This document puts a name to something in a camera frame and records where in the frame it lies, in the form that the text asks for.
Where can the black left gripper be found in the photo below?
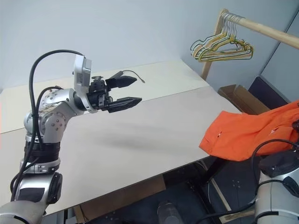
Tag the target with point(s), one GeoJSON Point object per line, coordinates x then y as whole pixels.
{"type": "Point", "coordinates": [98, 93]}

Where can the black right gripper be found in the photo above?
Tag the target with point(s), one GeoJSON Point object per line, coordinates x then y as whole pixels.
{"type": "Point", "coordinates": [296, 126]}

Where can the orange shorts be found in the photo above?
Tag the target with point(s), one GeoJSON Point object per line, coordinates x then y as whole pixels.
{"type": "Point", "coordinates": [233, 133]}

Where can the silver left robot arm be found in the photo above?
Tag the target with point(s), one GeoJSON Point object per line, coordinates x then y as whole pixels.
{"type": "Point", "coordinates": [56, 100]}

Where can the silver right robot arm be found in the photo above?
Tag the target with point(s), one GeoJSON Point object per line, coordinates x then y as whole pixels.
{"type": "Point", "coordinates": [273, 198]}

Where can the black flat panel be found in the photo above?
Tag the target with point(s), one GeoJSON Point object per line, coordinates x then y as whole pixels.
{"type": "Point", "coordinates": [266, 92]}

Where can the open cardboard box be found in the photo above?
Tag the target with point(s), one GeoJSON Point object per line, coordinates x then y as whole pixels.
{"type": "Point", "coordinates": [245, 99]}

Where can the black table leg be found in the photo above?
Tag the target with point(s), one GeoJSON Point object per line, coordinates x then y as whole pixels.
{"type": "Point", "coordinates": [213, 170]}

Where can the wooden rack pole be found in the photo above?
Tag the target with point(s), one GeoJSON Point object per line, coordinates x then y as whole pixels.
{"type": "Point", "coordinates": [264, 29]}

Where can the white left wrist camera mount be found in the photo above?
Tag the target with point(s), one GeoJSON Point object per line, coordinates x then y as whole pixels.
{"type": "Point", "coordinates": [80, 70]}

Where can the wooden rack post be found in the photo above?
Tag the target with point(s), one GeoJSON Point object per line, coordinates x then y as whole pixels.
{"type": "Point", "coordinates": [210, 60]}

